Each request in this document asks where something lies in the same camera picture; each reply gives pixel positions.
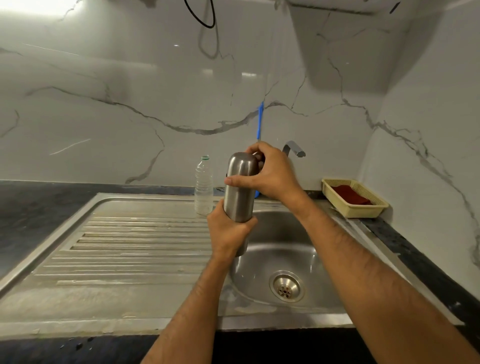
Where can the person's left hand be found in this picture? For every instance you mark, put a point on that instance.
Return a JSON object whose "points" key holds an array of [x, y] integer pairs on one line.
{"points": [[225, 233]]}

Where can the person's right hand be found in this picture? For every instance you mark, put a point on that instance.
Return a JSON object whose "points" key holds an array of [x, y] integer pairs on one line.
{"points": [[275, 174]]}

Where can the person's left thumb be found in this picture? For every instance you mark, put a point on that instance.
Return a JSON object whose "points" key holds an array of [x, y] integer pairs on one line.
{"points": [[249, 225]]}

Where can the person's right thumb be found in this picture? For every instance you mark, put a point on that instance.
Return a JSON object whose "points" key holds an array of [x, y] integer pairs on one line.
{"points": [[242, 180]]}

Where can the stainless steel flask bottle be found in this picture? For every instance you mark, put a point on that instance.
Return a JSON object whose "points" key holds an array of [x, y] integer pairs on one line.
{"points": [[240, 187]]}

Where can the person's left forearm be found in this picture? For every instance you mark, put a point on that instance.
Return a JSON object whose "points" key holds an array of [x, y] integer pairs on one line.
{"points": [[191, 311]]}

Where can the person's right forearm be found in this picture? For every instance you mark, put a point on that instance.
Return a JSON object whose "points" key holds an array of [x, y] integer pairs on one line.
{"points": [[375, 285]]}

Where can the clear plastic water bottle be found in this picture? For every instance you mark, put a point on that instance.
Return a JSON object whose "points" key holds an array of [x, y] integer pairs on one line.
{"points": [[203, 187]]}

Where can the chrome sink faucet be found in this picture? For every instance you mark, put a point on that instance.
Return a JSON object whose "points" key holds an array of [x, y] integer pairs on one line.
{"points": [[293, 148]]}

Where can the blue water pipe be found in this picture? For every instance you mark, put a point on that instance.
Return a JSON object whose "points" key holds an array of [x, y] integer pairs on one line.
{"points": [[259, 120]]}

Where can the sink drain strainer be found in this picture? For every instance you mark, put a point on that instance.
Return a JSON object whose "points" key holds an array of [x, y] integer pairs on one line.
{"points": [[287, 287]]}

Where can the stainless steel sink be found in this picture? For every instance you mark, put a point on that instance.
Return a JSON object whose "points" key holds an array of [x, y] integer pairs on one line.
{"points": [[157, 262]]}

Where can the red scrub pad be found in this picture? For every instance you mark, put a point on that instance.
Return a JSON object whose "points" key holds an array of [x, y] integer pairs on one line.
{"points": [[352, 195]]}

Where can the yellow plastic basket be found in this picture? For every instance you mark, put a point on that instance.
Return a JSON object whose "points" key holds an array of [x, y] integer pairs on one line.
{"points": [[354, 198]]}

